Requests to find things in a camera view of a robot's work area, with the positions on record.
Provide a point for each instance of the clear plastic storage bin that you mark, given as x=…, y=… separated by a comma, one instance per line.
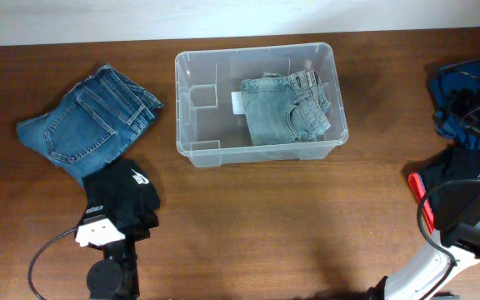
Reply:
x=210, y=135

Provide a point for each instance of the light blue jeans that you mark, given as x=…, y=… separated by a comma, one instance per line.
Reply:
x=285, y=109

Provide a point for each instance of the black garment with red trim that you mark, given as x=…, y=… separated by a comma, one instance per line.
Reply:
x=451, y=164

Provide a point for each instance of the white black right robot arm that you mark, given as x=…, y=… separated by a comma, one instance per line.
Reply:
x=453, y=246

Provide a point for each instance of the white label in bin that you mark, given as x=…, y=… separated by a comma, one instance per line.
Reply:
x=237, y=103

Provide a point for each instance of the black Nike garment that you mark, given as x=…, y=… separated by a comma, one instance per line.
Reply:
x=123, y=193

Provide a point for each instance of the dark blue folded jeans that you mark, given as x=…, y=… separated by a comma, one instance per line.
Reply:
x=94, y=124

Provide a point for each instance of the dark blue folded shirt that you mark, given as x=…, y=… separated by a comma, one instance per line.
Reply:
x=455, y=91

